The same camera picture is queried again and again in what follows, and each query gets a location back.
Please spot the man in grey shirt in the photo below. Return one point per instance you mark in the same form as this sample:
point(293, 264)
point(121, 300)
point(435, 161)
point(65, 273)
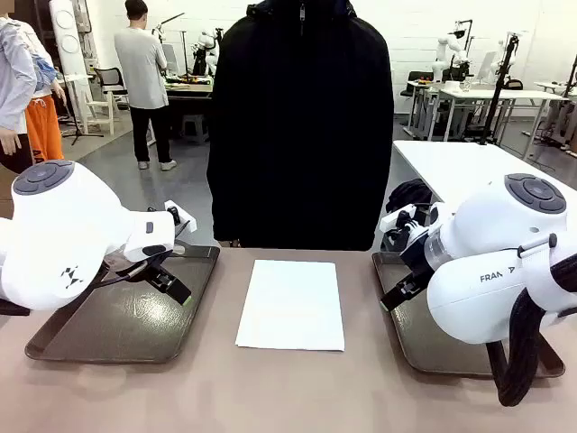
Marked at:
point(142, 67)

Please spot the black mesh office chair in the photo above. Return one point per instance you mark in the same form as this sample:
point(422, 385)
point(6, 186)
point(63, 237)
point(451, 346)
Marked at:
point(110, 76)

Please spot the person in black jacket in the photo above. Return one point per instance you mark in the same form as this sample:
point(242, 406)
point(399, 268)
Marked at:
point(297, 135)

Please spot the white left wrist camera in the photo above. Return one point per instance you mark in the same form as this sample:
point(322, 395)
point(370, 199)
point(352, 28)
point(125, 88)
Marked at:
point(185, 221)

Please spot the large white table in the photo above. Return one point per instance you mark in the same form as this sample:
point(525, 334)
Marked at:
point(460, 167)

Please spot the person in orange trousers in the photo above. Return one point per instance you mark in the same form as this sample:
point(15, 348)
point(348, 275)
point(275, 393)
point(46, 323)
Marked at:
point(43, 126)

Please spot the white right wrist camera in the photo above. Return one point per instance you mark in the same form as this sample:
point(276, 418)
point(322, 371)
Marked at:
point(396, 214)

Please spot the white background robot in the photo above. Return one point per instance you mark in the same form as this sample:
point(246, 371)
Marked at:
point(205, 45)

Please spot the white A4 paper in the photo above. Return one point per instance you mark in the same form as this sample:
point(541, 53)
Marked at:
point(290, 306)

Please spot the white bowl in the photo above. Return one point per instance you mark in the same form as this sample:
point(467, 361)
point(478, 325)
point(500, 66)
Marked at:
point(452, 85)

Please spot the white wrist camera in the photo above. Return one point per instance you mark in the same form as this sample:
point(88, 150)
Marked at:
point(396, 214)
point(185, 221)

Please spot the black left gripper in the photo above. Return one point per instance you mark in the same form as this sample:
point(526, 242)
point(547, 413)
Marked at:
point(155, 266)

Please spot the tall black tripod pole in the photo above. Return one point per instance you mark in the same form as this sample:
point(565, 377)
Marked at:
point(498, 97)

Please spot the person in striped shirt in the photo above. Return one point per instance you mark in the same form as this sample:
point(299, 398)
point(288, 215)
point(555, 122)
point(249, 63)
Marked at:
point(13, 76)

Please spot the white desk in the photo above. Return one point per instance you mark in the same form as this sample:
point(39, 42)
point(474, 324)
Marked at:
point(505, 93)
point(554, 85)

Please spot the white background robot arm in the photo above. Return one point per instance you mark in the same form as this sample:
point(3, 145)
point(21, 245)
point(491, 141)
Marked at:
point(501, 45)
point(444, 49)

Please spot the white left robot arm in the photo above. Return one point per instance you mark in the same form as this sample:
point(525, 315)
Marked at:
point(58, 225)

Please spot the white wooden chair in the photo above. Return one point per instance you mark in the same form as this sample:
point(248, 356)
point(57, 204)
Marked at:
point(106, 113)

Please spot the black bag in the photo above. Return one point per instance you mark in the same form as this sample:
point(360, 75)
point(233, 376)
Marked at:
point(410, 194)

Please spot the brown cardboard board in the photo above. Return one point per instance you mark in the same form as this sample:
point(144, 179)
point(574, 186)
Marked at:
point(5, 194)

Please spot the dark workbench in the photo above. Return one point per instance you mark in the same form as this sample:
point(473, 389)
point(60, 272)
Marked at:
point(189, 101)

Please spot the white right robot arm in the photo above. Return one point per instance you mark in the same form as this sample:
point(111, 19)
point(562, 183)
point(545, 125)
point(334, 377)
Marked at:
point(496, 225)

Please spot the black desk chair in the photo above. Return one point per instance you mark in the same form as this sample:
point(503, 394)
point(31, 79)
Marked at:
point(419, 76)

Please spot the grey plastic stool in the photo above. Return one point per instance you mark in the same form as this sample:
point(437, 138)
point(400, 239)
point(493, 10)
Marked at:
point(195, 126)

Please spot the black tripod stand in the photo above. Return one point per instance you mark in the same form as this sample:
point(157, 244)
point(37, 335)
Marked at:
point(77, 131)

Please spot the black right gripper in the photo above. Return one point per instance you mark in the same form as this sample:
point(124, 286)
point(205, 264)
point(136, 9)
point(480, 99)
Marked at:
point(412, 250)

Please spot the white tower air conditioner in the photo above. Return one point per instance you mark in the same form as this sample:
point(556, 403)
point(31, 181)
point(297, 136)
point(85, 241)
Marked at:
point(67, 31)

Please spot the person's left forearm black sleeve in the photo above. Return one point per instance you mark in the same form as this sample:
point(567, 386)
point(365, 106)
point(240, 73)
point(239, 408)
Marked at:
point(381, 198)

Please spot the brown plastic serving tray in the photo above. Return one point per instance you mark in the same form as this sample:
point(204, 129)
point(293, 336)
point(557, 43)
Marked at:
point(135, 325)
point(419, 343)

